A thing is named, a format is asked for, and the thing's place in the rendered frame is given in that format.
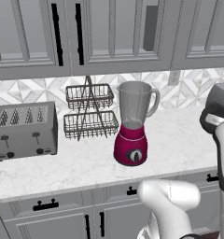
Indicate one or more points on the grey wall cupboard door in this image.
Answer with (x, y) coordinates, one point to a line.
(207, 28)
(123, 28)
(23, 31)

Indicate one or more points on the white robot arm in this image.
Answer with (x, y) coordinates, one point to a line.
(166, 194)

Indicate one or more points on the white wall socket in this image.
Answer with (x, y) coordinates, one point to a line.
(174, 77)

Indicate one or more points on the grey base cupboard door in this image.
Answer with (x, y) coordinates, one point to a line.
(123, 221)
(54, 227)

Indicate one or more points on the silver four-slot toaster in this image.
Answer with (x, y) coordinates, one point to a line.
(23, 137)

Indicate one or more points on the magenta blender with clear jug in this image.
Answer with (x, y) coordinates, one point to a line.
(131, 146)

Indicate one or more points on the grey drawer front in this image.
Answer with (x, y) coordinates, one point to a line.
(117, 196)
(73, 200)
(210, 193)

